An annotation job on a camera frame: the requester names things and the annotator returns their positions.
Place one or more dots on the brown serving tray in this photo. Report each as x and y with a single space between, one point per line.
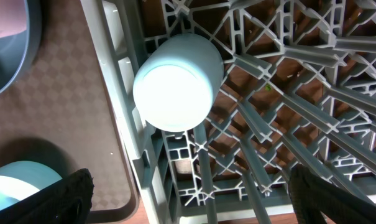
59 114

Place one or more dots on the light blue cup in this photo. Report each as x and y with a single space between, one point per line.
175 89

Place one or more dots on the light blue rice bowl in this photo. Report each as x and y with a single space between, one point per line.
19 180

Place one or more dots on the pink cup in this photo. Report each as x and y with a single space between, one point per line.
13 19

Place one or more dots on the grey dishwasher rack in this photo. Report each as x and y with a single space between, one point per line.
299 87

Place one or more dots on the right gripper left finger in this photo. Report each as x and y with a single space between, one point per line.
66 201

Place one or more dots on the dark blue plate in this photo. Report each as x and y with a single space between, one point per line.
18 51

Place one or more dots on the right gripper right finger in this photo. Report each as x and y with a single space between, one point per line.
312 198

